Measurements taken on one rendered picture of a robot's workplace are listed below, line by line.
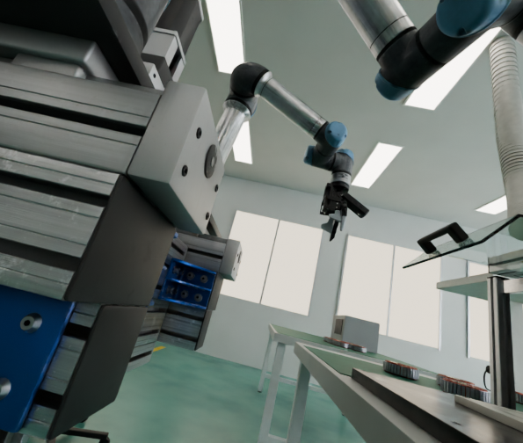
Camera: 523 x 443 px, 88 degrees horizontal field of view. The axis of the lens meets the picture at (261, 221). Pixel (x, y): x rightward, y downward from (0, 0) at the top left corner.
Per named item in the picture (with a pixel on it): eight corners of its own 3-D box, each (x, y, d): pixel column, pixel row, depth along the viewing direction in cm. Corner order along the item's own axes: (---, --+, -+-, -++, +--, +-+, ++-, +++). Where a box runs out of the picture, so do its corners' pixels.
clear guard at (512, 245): (481, 242, 40) (480, 206, 42) (402, 268, 62) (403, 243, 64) (730, 296, 37) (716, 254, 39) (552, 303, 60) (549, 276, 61)
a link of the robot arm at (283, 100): (246, 39, 94) (357, 127, 90) (243, 65, 104) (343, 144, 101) (223, 56, 90) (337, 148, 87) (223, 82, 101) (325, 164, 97)
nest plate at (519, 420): (533, 437, 35) (532, 425, 35) (453, 401, 49) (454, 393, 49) (662, 472, 33) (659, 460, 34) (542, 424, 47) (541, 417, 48)
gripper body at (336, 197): (318, 215, 104) (323, 188, 108) (341, 221, 103) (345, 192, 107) (323, 208, 97) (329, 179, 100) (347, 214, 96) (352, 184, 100)
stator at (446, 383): (501, 410, 69) (501, 394, 70) (453, 397, 71) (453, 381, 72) (474, 399, 79) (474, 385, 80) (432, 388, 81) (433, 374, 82)
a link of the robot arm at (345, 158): (330, 155, 112) (349, 161, 113) (325, 177, 109) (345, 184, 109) (337, 144, 105) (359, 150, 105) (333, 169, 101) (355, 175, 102)
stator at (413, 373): (425, 382, 91) (426, 371, 92) (404, 378, 87) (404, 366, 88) (396, 373, 101) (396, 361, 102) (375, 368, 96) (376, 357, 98)
